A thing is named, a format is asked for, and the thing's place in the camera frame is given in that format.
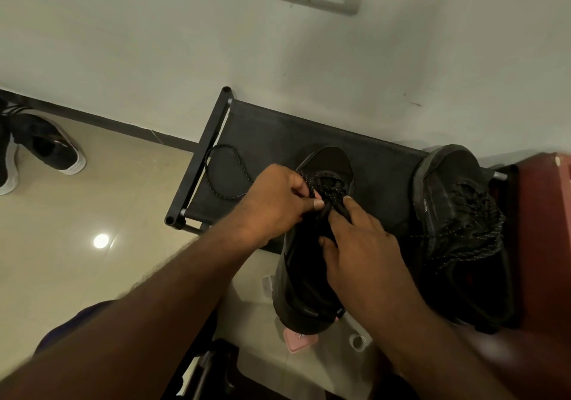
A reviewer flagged person's right hand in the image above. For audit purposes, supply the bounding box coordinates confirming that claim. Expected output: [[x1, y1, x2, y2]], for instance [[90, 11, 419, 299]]
[[319, 196, 425, 325]]

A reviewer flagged person's left hand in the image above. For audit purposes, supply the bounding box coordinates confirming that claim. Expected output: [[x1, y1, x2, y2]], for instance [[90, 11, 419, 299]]
[[228, 164, 325, 250]]

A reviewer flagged black speckled shoelace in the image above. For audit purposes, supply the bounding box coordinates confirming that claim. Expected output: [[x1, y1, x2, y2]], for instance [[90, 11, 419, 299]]
[[204, 144, 353, 227]]

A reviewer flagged person's right forearm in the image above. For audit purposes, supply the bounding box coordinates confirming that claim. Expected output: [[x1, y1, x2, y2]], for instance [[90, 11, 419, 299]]
[[372, 297, 520, 400]]

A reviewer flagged person's left forearm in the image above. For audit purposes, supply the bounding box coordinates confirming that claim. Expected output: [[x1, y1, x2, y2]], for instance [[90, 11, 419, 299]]
[[0, 217, 259, 400]]

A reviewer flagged black fabric shoe rack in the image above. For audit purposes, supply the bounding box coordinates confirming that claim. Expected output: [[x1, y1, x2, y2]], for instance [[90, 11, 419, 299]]
[[161, 86, 522, 400]]

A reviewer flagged pink flat object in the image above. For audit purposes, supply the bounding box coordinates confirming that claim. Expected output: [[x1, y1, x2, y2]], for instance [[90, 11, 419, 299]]
[[283, 326, 319, 354]]

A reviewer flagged red-brown wooden furniture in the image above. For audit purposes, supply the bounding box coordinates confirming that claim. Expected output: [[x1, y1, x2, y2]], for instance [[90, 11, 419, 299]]
[[511, 151, 571, 329]]

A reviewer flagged black sneaker with white sole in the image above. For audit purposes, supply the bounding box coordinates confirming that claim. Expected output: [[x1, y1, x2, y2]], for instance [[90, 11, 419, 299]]
[[8, 104, 87, 176], [0, 99, 20, 197]]

